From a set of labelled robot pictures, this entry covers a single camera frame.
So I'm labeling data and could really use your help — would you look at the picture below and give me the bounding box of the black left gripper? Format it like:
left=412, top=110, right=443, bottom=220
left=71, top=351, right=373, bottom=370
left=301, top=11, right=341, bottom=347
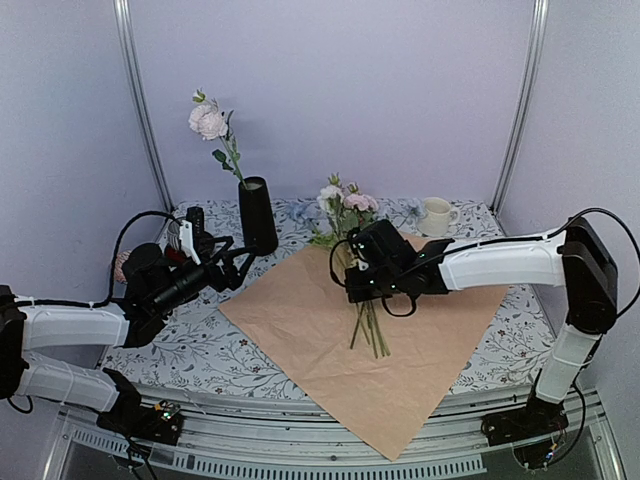
left=153, top=236, right=259, bottom=316

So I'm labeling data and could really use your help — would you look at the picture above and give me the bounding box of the left aluminium post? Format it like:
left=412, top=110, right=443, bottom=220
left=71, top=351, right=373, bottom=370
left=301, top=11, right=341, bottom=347
left=113, top=0, right=174, bottom=211

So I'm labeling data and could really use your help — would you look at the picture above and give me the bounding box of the black tall vase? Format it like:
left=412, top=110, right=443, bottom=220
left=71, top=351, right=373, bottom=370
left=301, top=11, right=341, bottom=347
left=238, top=176, right=278, bottom=256

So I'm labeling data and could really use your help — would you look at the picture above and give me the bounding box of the white rose stem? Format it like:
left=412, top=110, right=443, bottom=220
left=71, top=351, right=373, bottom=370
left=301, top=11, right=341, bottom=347
left=188, top=89, right=248, bottom=189

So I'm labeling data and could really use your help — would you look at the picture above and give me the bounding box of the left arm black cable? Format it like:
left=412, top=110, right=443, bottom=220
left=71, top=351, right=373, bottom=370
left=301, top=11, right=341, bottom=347
left=14, top=210, right=176, bottom=309

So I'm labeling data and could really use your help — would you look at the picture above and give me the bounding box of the peach wrapping paper sheet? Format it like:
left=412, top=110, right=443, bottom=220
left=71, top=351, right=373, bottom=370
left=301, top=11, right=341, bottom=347
left=220, top=246, right=507, bottom=461

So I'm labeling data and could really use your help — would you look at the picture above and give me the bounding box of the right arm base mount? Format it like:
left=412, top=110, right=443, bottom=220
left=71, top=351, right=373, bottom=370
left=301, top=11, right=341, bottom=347
left=481, top=382, right=587, bottom=472

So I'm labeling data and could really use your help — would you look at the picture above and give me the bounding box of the green paper flower bouquet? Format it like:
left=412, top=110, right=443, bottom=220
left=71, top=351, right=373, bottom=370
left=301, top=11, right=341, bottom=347
left=289, top=173, right=391, bottom=359

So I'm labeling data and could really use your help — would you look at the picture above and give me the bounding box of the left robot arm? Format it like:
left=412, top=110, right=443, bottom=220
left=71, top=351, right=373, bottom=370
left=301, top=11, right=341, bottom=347
left=1, top=236, right=257, bottom=434

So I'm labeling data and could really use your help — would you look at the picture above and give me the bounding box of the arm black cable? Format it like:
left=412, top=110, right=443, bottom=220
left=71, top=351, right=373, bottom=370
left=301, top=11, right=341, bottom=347
left=14, top=210, right=176, bottom=309
left=328, top=239, right=451, bottom=319

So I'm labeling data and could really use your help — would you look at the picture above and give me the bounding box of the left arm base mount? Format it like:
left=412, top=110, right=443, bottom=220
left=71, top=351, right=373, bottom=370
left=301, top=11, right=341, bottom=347
left=96, top=369, right=184, bottom=446

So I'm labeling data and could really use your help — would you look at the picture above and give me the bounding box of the aluminium frame rail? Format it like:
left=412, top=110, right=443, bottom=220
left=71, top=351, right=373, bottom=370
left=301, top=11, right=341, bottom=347
left=43, top=387, right=626, bottom=479

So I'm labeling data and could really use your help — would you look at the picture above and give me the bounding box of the cream ceramic mug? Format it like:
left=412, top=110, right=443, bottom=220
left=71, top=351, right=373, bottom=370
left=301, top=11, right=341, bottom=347
left=417, top=197, right=460, bottom=237

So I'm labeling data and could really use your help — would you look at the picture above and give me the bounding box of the black white striped cup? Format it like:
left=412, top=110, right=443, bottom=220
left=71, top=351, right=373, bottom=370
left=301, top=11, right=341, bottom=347
left=166, top=221, right=181, bottom=251

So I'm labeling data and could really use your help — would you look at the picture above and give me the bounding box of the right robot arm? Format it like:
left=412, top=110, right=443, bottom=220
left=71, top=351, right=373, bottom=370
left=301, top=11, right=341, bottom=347
left=342, top=213, right=619, bottom=436

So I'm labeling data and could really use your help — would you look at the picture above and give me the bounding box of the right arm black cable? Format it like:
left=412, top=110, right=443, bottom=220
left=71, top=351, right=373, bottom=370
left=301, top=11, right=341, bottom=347
left=328, top=239, right=451, bottom=319

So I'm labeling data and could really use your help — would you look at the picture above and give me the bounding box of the floral patterned table mat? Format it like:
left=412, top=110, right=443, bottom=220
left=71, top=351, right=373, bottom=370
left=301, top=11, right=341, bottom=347
left=102, top=198, right=554, bottom=400

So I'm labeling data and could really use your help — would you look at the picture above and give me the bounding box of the right aluminium post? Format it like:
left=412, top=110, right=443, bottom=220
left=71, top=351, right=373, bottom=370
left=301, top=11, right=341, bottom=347
left=490, top=0, right=549, bottom=216

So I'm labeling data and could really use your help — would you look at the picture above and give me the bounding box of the red patterned bowl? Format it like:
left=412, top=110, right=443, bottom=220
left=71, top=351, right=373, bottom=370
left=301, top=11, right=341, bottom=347
left=113, top=250, right=131, bottom=284

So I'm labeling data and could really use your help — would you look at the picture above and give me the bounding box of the aluminium post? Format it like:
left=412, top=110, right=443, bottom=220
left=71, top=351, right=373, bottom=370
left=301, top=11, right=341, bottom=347
left=490, top=0, right=549, bottom=216
left=113, top=0, right=174, bottom=211

